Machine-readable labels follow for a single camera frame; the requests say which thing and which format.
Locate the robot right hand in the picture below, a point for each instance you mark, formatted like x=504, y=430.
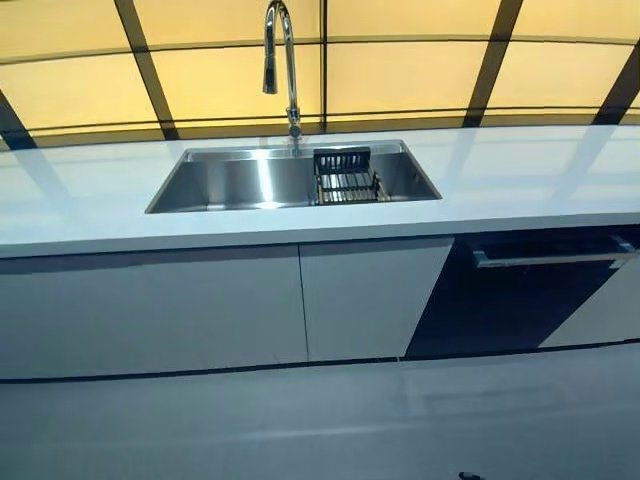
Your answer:
x=470, y=475

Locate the white glossy cabinet door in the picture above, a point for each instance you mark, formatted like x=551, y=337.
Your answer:
x=365, y=300
x=150, y=315

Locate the black dish drying rack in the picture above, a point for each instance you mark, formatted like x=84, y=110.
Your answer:
x=347, y=175

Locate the stainless steel sink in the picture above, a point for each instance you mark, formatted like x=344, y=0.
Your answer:
x=240, y=180

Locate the chrome kitchen faucet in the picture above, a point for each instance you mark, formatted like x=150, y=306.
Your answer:
x=286, y=75

